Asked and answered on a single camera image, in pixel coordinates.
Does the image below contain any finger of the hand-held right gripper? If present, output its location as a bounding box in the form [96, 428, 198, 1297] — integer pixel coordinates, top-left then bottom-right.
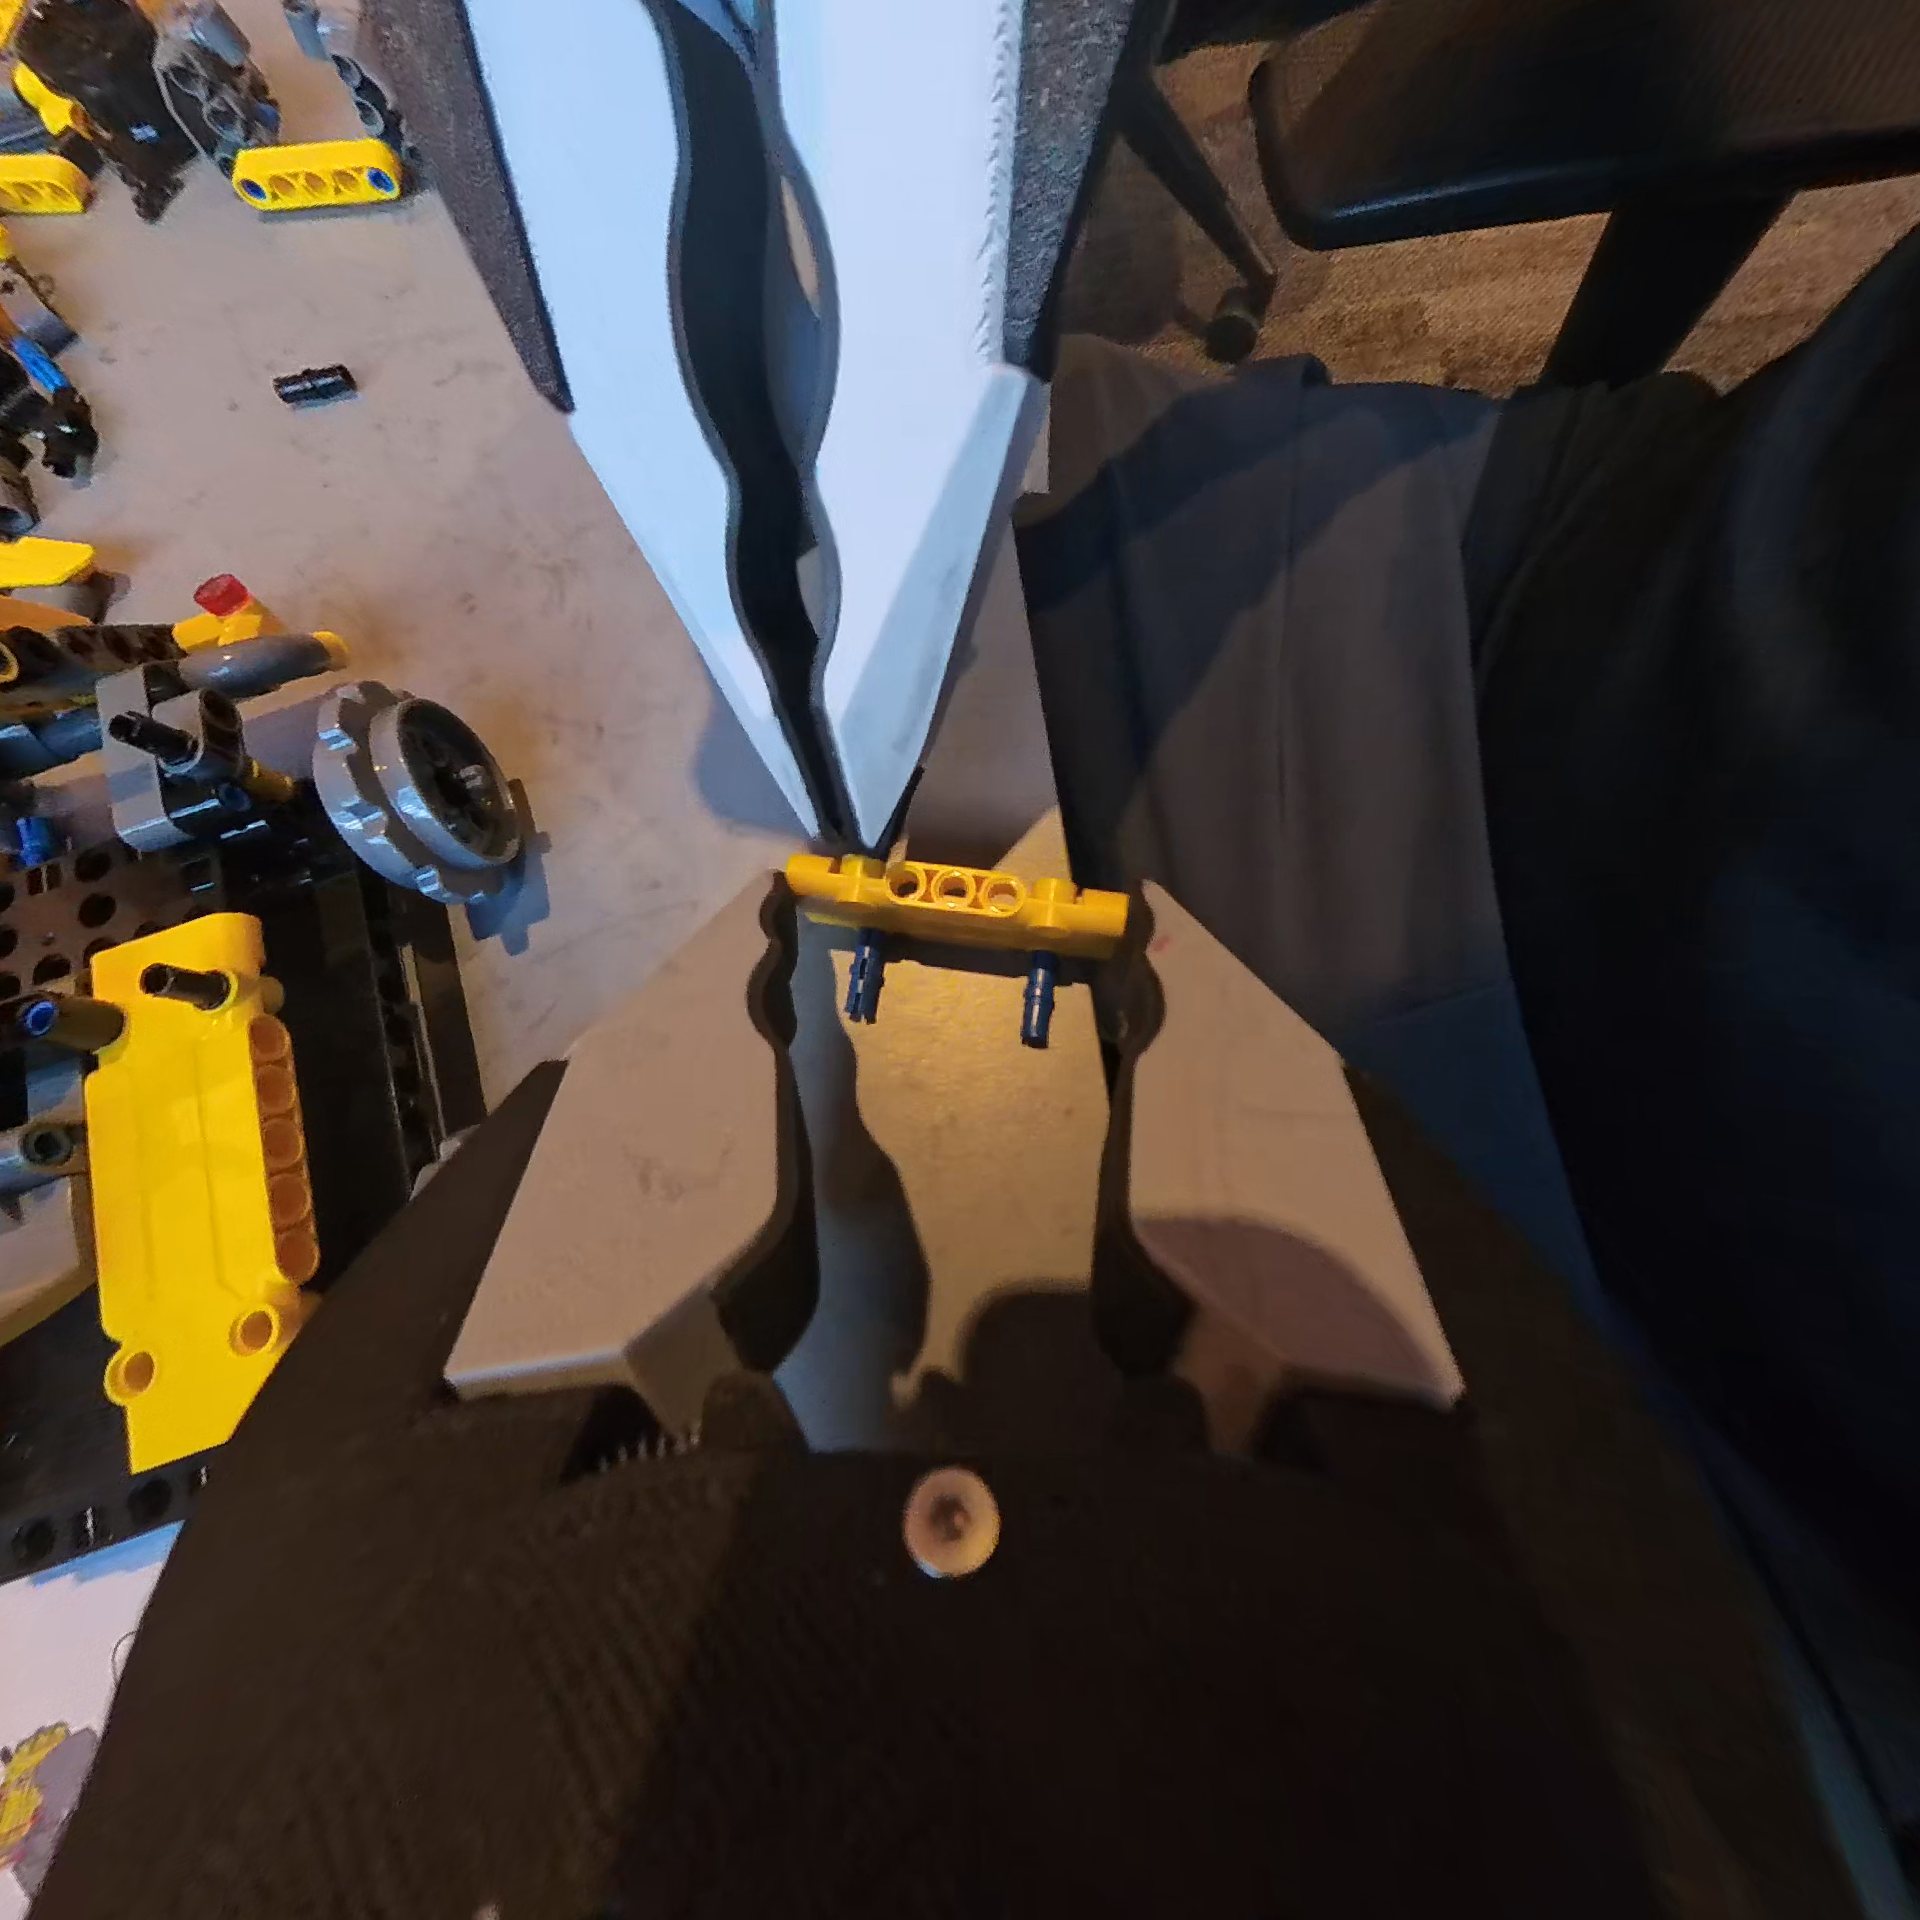
[769, 0, 1049, 855]
[466, 0, 866, 837]

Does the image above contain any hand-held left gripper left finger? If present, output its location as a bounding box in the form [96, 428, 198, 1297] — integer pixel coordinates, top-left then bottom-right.
[443, 871, 825, 1438]

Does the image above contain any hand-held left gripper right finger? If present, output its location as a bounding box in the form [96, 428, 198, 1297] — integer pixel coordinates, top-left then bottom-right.
[1088, 880, 1471, 1454]

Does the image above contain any yellow brick panel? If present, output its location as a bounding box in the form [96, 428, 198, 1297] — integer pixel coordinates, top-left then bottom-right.
[780, 848, 1134, 1049]

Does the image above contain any grey desk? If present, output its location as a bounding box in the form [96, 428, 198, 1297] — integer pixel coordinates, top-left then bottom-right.
[0, 0, 1116, 1533]

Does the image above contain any grey curved brick piece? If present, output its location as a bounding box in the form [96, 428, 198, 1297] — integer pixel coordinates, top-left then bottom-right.
[286, 0, 400, 149]

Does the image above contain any yellow short beam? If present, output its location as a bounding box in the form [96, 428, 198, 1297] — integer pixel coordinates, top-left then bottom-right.
[231, 138, 409, 208]

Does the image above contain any dark grey connector piece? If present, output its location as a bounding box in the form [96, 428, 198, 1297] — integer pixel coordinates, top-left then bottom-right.
[150, 0, 286, 165]

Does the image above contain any pile of loose toy bricks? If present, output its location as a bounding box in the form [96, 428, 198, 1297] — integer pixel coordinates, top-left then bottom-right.
[0, 0, 167, 602]

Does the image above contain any yellow brick toy vehicle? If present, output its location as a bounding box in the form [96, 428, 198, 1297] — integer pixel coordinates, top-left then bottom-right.
[0, 574, 536, 1576]

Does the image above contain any person's leg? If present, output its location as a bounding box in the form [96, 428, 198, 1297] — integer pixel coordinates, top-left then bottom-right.
[1014, 334, 1920, 1920]

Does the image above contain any person's dark jacket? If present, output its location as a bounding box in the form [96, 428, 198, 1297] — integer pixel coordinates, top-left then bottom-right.
[1471, 221, 1920, 1498]

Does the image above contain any instruction booklet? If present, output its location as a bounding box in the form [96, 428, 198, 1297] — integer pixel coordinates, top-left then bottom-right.
[0, 1519, 188, 1920]

